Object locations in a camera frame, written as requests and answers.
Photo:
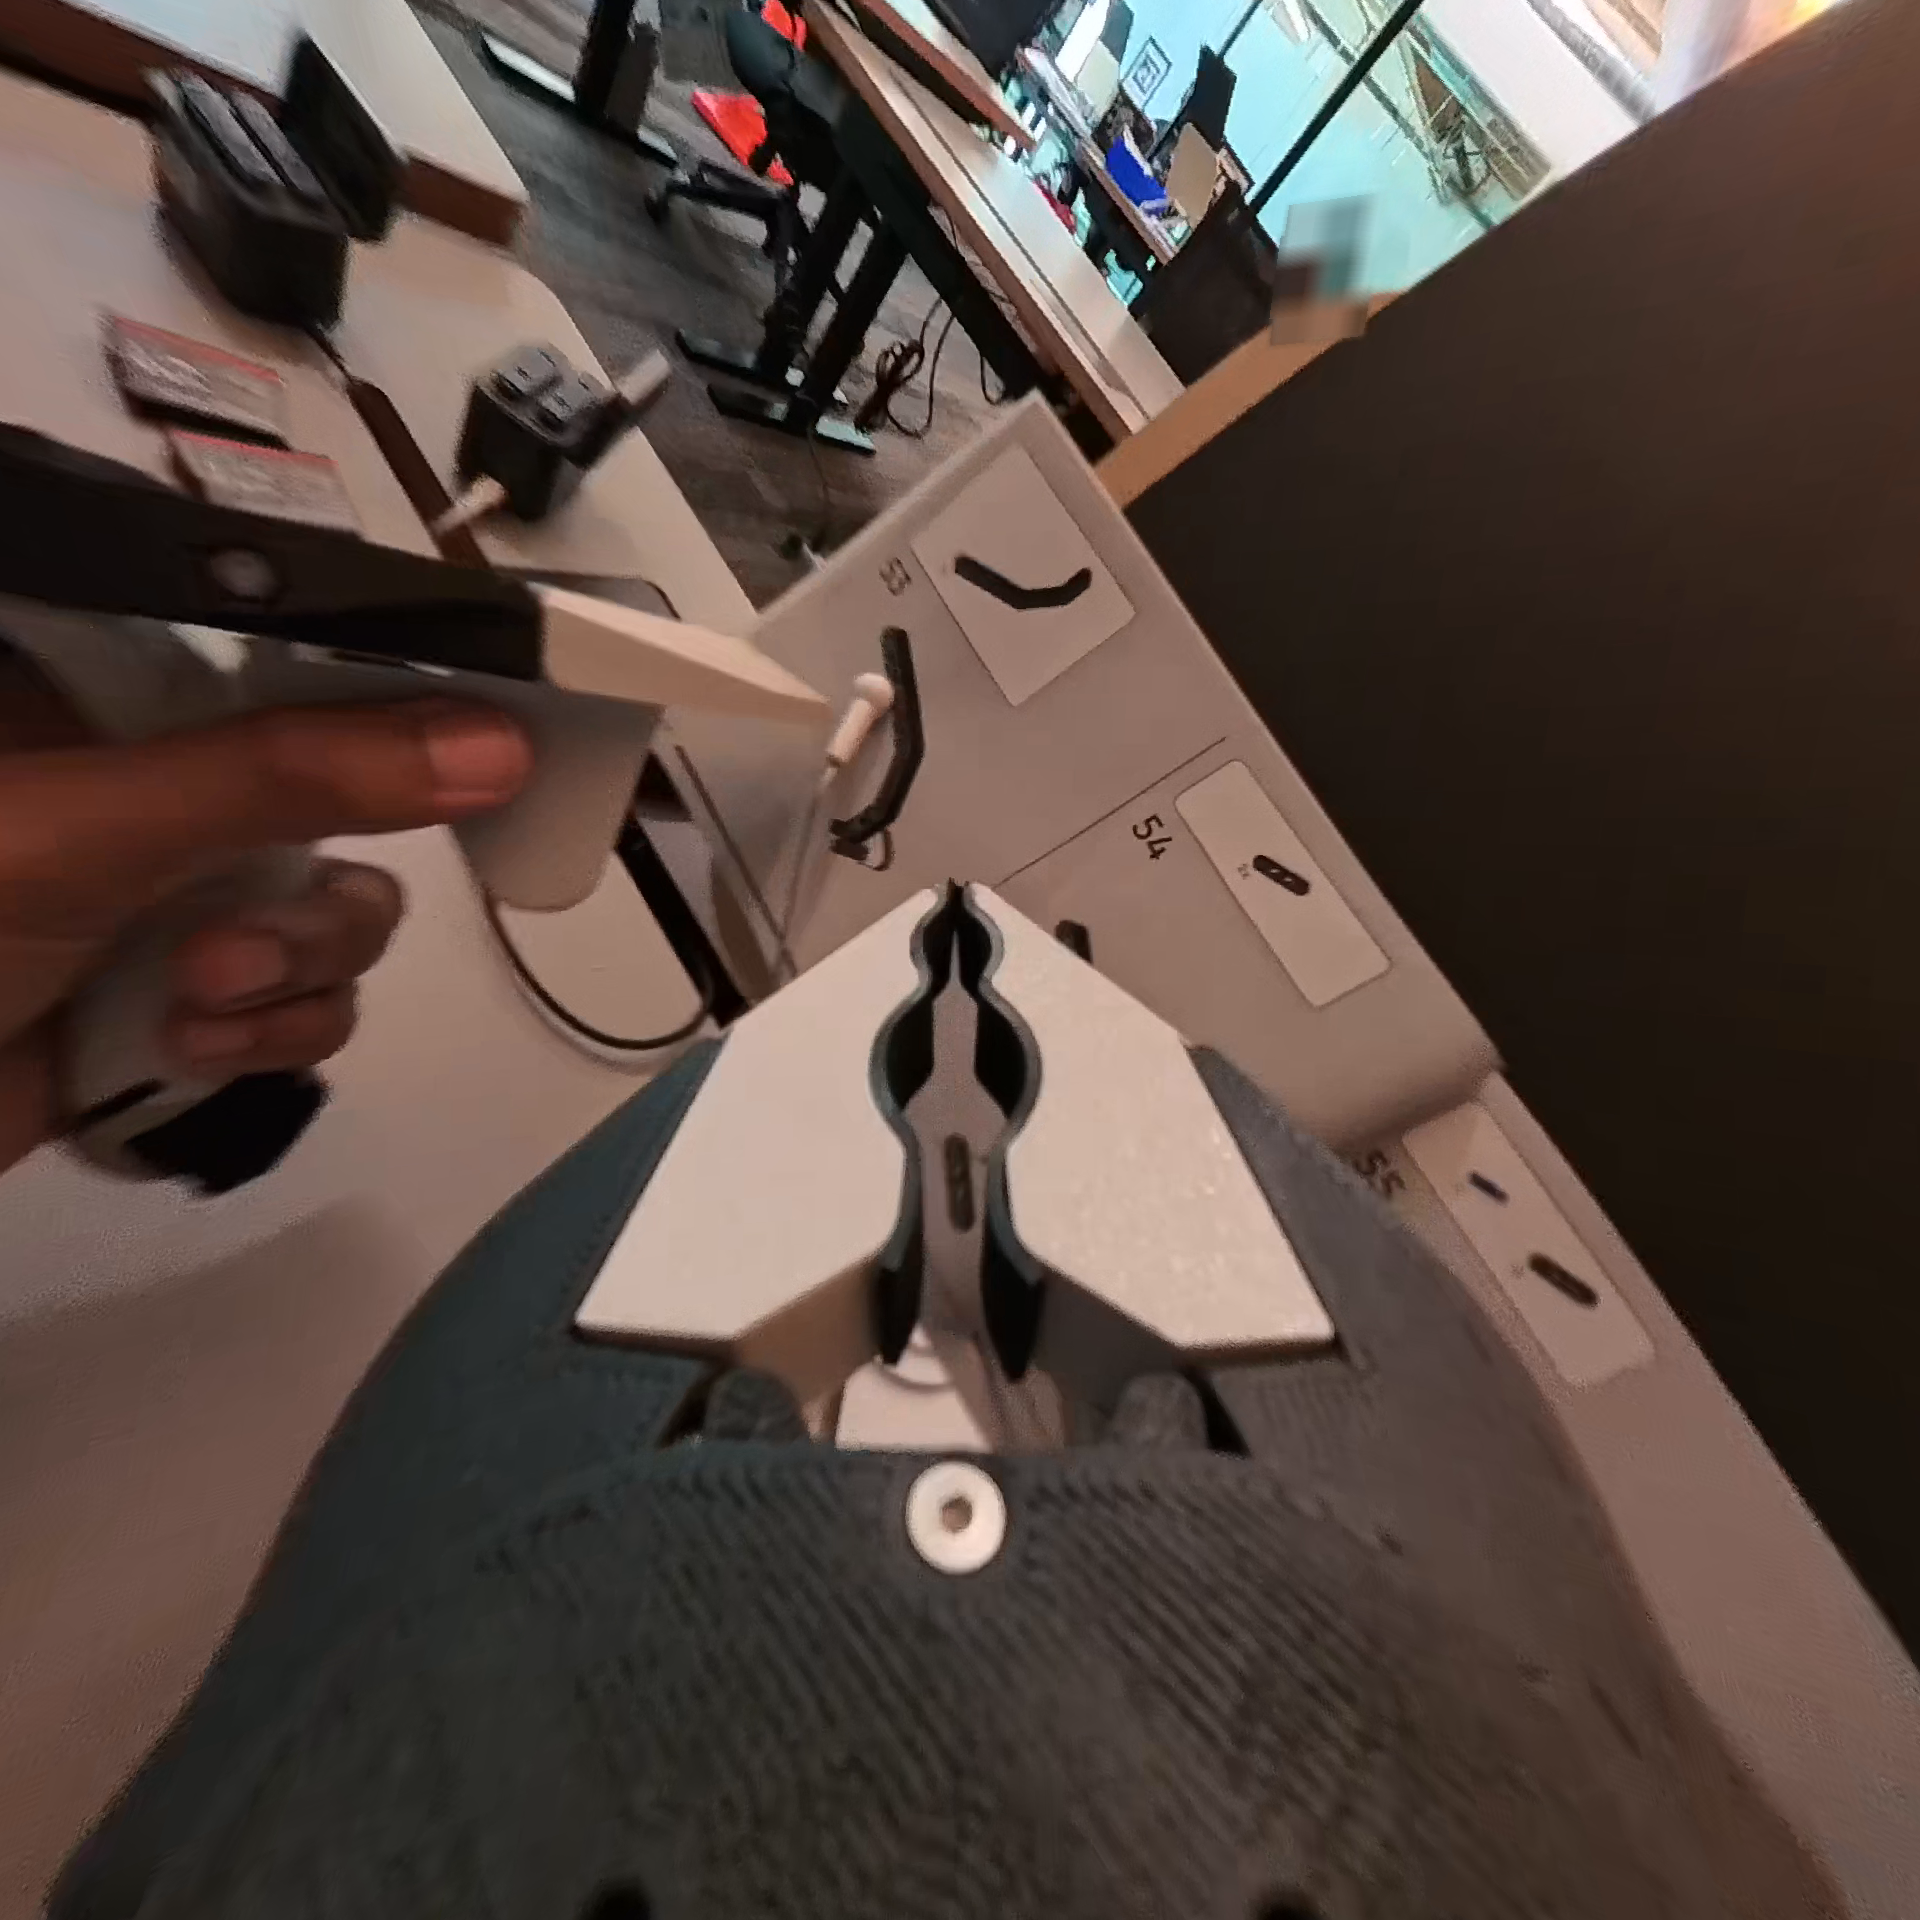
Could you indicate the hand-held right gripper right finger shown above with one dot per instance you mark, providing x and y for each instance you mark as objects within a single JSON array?
[{"x": 1155, "y": 1200}]

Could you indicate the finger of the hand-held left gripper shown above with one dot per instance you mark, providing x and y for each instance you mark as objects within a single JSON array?
[{"x": 661, "y": 662}]

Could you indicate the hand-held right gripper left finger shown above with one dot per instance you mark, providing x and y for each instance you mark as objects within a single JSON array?
[{"x": 749, "y": 1200}]

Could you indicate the lego instruction booklet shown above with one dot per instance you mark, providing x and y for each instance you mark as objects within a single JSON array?
[{"x": 1200, "y": 705}]

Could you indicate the person's left hand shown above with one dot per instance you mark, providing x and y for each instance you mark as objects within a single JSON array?
[{"x": 148, "y": 840}]

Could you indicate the red black card pack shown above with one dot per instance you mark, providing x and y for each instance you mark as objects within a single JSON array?
[
  {"x": 194, "y": 376},
  {"x": 269, "y": 481}
]

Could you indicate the black cube power adapter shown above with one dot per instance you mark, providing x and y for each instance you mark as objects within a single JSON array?
[{"x": 539, "y": 428}]

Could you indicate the black battery charger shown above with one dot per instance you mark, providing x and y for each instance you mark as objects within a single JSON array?
[
  {"x": 247, "y": 210},
  {"x": 353, "y": 136}
]

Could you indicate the long wooden table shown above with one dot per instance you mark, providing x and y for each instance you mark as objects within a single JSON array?
[{"x": 1035, "y": 255}]

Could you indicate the black divider panel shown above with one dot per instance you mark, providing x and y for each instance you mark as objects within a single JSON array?
[{"x": 1651, "y": 750}]

